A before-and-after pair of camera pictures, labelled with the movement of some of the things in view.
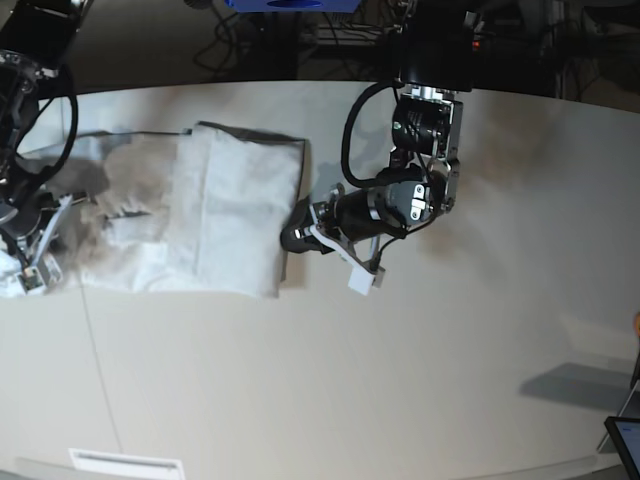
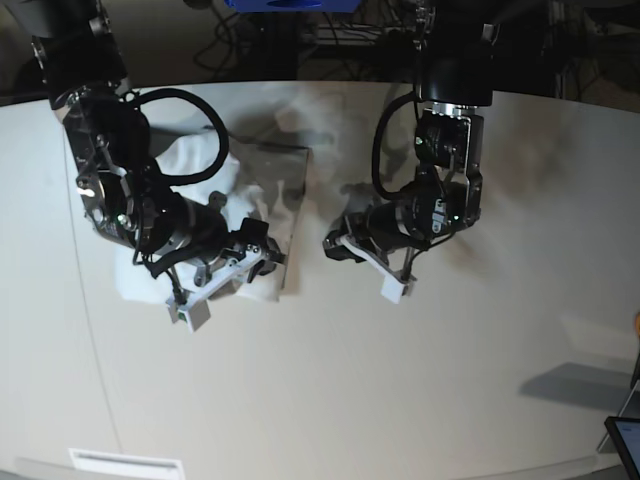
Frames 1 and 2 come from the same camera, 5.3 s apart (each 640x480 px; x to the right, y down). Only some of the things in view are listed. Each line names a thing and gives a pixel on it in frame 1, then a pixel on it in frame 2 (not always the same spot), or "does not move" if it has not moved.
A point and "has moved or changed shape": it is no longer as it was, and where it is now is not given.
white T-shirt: (195, 211) has moved or changed shape
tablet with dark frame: (624, 433) does not move
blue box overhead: (294, 5) does not move
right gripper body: (351, 215) -> (393, 226)
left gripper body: (25, 216) -> (211, 242)
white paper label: (100, 465) does not move
